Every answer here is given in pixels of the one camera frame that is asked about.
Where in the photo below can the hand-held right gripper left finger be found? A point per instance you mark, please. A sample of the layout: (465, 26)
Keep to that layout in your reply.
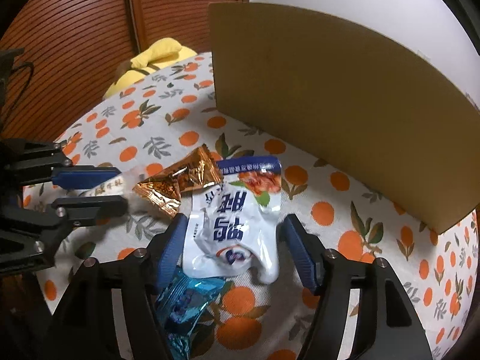
(170, 255)

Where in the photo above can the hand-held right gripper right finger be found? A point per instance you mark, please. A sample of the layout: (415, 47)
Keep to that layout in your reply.
(300, 255)

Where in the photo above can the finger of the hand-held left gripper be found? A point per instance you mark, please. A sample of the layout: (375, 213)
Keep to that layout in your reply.
(90, 210)
(86, 177)

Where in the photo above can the beige long snack packet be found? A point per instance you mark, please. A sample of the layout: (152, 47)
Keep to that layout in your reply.
(108, 186)

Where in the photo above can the white blue-topped snack packet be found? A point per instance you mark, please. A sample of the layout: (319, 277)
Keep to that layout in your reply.
(232, 228)

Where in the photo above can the brown cardboard box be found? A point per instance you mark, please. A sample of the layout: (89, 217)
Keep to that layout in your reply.
(318, 82)

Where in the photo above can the shiny blue snack packet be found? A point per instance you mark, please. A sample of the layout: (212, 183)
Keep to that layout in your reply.
(187, 300)

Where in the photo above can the orange fruit print tablecloth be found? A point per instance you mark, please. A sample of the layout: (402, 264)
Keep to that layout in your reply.
(131, 127)

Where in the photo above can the brown slatted wardrobe door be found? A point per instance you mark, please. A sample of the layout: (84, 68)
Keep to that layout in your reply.
(75, 45)

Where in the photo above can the orange foil snack packet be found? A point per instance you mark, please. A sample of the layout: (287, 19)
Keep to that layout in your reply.
(187, 176)

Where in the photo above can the yellow plush toy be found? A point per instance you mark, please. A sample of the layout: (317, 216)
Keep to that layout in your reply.
(157, 56)

